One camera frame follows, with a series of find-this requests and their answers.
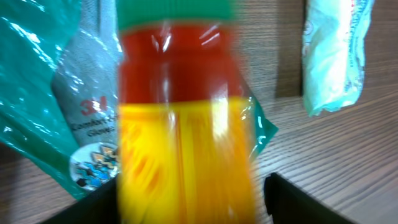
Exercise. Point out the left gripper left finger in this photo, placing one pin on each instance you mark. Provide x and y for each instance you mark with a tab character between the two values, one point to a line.
99	207

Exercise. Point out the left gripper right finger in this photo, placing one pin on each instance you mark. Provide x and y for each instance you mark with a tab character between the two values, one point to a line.
288	204

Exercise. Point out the red yellow sauce bottle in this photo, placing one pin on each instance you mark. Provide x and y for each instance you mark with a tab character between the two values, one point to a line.
185	125

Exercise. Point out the green 3M gloves packet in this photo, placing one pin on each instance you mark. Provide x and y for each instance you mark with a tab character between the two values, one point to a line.
60	63

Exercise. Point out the light blue wipes packet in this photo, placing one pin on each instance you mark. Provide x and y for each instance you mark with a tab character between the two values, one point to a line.
333	56

